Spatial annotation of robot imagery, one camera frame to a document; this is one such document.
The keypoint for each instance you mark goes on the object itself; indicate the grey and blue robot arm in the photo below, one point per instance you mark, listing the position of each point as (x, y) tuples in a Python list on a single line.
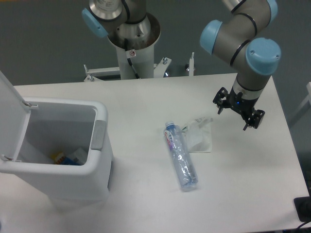
[(236, 42)]

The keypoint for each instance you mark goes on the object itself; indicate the black device at table corner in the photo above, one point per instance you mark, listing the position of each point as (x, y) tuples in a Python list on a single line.
[(303, 208)]

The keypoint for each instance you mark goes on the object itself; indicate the white pedestal base frame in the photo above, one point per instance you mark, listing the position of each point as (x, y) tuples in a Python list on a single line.
[(132, 65)]

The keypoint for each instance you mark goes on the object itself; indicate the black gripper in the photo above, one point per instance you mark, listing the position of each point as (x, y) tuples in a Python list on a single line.
[(237, 103)]

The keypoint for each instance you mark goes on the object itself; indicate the white furniture at right edge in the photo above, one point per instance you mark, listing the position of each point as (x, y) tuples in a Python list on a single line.
[(301, 109)]

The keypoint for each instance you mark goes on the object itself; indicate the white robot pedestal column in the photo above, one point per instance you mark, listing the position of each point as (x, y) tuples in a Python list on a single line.
[(141, 37)]

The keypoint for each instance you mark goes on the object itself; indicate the white trash can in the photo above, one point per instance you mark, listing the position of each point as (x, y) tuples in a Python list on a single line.
[(63, 125)]

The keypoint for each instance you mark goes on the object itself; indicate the white trash can lid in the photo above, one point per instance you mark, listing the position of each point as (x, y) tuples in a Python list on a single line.
[(14, 118)]

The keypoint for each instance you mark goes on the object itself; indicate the clear crushed plastic bottle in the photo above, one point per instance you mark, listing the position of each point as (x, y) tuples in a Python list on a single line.
[(182, 162)]

